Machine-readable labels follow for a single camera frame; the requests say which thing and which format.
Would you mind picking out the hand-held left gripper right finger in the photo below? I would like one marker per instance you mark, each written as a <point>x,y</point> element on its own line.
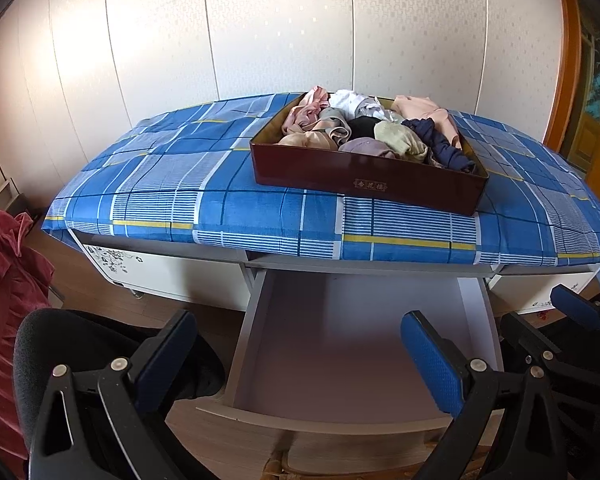
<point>432,365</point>

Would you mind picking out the pink striped garment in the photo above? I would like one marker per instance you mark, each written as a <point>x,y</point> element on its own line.
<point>307,110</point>

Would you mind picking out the white cabinet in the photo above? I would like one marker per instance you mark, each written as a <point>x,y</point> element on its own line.
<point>180,280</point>

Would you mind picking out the grey beige underwear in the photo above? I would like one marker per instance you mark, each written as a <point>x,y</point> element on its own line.
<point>332,125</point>

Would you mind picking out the white drawer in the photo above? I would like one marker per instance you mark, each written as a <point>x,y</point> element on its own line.
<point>340,320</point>

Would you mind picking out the beige bra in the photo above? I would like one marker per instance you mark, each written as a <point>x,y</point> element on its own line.
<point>305,140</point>

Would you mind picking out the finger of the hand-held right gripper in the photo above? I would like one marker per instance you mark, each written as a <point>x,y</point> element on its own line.
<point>574,307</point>
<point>524,335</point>

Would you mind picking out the dark red tin box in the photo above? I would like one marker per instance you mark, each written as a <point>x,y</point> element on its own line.
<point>379,185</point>

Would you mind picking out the wooden door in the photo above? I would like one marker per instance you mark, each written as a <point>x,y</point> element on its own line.
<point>569,110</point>

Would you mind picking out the red cloth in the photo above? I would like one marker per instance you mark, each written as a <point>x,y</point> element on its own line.
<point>5,285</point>

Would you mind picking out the blue plaid cloth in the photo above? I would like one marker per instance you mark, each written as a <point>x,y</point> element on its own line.
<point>205,195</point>

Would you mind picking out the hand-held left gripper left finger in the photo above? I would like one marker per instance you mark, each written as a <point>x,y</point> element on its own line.
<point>162,360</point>

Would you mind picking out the white low shelf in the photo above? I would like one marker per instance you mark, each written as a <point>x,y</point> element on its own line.
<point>0,195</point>

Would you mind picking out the navy lace garment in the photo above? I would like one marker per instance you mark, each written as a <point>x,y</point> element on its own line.
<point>442,147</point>

